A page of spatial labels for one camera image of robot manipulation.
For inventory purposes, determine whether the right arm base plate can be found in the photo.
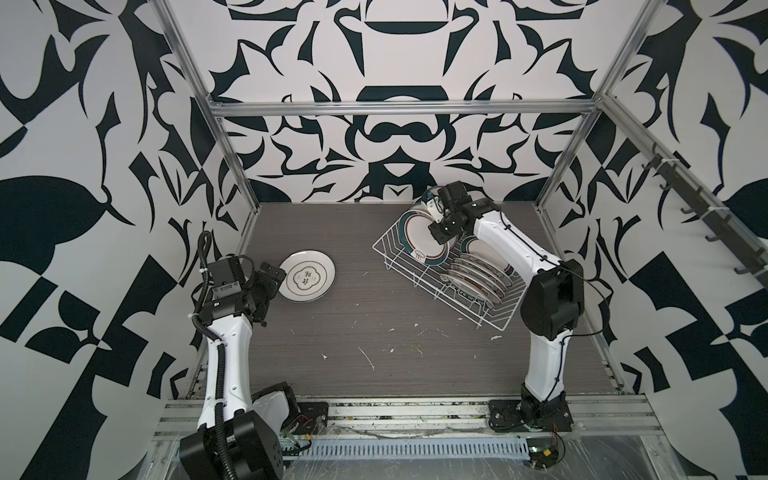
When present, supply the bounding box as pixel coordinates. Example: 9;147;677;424
488;397;573;433

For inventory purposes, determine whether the white wire dish rack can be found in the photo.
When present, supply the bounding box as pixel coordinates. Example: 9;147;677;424
373;208;527;331

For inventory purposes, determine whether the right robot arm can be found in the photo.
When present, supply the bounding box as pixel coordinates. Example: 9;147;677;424
421;181;584;431

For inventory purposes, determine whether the white plate green quatrefoil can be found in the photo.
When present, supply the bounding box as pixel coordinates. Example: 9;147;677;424
279;250;336;303

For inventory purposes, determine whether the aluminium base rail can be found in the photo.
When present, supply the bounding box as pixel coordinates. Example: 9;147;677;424
152;392;664;442

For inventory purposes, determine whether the aluminium frame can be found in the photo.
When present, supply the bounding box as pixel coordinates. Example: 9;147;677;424
149;0;768;289

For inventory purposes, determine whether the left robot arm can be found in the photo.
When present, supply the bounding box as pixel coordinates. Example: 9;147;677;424
179;256;293;479

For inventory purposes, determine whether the white slotted cable duct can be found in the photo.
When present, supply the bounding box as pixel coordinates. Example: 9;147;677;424
283;437;530;461

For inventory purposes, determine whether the plate green rim red line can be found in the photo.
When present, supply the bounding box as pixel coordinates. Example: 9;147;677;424
396;210;455;266

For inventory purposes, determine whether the row plate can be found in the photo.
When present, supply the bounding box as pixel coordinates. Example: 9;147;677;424
460;236;514;276
448;263;509;297
453;258;512;287

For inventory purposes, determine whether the wall hook rail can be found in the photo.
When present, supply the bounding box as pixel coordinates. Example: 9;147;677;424
643;142;767;289

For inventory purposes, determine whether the small circuit board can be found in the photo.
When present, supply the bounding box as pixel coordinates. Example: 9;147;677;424
526;435;566;471

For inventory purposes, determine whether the front row plate hao shi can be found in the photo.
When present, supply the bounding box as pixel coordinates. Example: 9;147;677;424
440;272;502;308

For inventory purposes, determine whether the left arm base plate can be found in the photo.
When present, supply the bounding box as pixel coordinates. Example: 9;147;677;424
283;401;329;436

